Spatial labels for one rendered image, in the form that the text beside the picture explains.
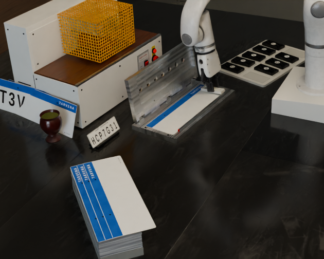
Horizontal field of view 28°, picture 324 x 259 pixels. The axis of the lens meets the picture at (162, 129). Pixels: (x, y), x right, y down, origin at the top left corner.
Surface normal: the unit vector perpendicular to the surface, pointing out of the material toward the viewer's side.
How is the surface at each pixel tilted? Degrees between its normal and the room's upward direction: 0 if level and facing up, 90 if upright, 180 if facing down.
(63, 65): 0
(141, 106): 81
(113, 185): 0
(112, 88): 90
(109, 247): 90
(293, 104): 90
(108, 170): 0
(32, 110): 69
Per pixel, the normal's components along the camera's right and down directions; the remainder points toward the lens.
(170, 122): -0.04, -0.85
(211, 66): 0.80, 0.08
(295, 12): -0.45, 0.49
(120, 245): 0.32, 0.48
